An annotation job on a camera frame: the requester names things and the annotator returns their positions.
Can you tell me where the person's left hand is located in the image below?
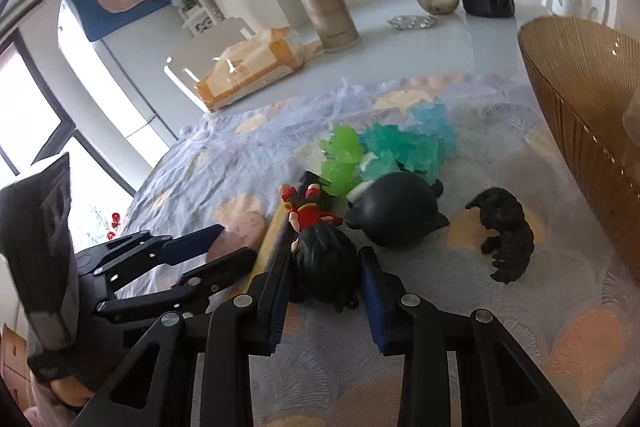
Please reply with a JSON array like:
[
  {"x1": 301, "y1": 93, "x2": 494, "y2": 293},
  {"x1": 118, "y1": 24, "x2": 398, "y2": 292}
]
[{"x1": 50, "y1": 376, "x2": 94, "y2": 407}]

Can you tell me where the white chair left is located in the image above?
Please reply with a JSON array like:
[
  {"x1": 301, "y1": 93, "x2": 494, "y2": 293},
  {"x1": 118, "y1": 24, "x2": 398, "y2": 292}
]
[{"x1": 164, "y1": 17, "x2": 255, "y2": 113}]

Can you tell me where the black animal figurine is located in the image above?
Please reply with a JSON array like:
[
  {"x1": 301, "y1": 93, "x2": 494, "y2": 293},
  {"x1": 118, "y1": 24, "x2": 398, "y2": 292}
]
[{"x1": 465, "y1": 187, "x2": 535, "y2": 284}]

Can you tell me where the orange tissue paper pack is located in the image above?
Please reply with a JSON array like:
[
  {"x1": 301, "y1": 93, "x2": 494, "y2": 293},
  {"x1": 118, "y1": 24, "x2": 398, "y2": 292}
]
[{"x1": 195, "y1": 27, "x2": 306, "y2": 112}]

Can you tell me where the black round penguin toy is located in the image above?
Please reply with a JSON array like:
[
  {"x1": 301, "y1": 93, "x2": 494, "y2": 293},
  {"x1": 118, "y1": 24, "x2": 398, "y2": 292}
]
[{"x1": 344, "y1": 172, "x2": 449, "y2": 249}]

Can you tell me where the yellow rectangular stick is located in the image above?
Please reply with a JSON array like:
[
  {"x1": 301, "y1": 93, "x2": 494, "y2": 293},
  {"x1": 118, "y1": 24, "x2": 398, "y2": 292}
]
[{"x1": 252, "y1": 206, "x2": 290, "y2": 277}]

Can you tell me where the red flower plant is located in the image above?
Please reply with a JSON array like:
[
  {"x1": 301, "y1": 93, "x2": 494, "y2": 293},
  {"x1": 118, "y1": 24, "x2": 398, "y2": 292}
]
[{"x1": 87, "y1": 207, "x2": 122, "y2": 244}]

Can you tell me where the red black toy figurine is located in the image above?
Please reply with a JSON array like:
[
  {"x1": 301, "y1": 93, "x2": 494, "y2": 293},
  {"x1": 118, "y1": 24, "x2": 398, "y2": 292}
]
[{"x1": 279, "y1": 184, "x2": 359, "y2": 313}]

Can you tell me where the light blue translucent toy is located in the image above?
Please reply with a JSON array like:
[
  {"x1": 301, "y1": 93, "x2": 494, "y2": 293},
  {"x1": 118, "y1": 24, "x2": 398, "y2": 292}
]
[{"x1": 408, "y1": 100, "x2": 458, "y2": 157}]

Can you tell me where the black rectangular box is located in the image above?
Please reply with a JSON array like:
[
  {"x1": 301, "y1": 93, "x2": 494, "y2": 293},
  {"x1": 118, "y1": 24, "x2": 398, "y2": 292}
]
[{"x1": 298, "y1": 171, "x2": 331, "y2": 206}]

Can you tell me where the pink oval case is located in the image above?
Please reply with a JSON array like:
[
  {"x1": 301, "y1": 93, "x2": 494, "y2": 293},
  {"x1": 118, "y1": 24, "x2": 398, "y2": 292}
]
[{"x1": 206, "y1": 211, "x2": 267, "y2": 262}]

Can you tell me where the green translucent toy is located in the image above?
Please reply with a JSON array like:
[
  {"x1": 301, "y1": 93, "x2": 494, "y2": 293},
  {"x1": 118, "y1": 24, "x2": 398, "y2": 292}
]
[{"x1": 320, "y1": 126, "x2": 364, "y2": 197}]

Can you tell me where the amber ribbed glass bowl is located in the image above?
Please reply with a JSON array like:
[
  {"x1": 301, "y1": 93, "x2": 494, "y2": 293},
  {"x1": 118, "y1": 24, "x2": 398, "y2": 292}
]
[{"x1": 518, "y1": 16, "x2": 639, "y2": 277}]

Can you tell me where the white earbuds case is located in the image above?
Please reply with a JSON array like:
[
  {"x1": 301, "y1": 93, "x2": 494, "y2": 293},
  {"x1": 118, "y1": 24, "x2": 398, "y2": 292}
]
[{"x1": 346, "y1": 152, "x2": 398, "y2": 204}]

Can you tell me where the white refrigerator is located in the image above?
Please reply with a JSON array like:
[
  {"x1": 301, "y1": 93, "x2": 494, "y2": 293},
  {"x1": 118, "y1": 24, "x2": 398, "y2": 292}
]
[{"x1": 58, "y1": 0, "x2": 203, "y2": 166}]

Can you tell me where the white carved shelf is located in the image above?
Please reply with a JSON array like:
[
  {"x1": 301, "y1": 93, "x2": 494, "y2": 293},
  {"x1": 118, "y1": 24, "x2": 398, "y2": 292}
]
[{"x1": 181, "y1": 0, "x2": 226, "y2": 37}]

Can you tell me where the floral patterned table cloth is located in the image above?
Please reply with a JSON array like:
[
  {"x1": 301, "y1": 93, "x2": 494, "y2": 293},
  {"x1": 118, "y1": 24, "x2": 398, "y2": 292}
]
[{"x1": 119, "y1": 72, "x2": 640, "y2": 427}]

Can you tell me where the teal translucent toy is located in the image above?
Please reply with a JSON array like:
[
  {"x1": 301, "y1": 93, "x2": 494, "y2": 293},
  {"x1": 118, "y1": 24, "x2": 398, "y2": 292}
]
[{"x1": 360, "y1": 124, "x2": 446, "y2": 183}]

